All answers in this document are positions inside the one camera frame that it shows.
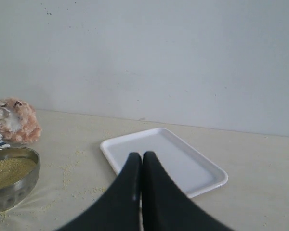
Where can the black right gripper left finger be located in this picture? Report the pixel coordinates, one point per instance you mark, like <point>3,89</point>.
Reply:
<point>118,208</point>

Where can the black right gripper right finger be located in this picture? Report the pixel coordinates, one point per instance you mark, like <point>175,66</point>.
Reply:
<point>165,207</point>

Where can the teddy bear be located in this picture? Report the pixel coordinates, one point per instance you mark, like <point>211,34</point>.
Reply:
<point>18,122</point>

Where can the white plastic tray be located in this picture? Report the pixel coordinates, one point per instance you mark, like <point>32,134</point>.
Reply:
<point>192,172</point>

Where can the steel bowl of millet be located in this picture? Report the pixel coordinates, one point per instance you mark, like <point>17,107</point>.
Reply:
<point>19,173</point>

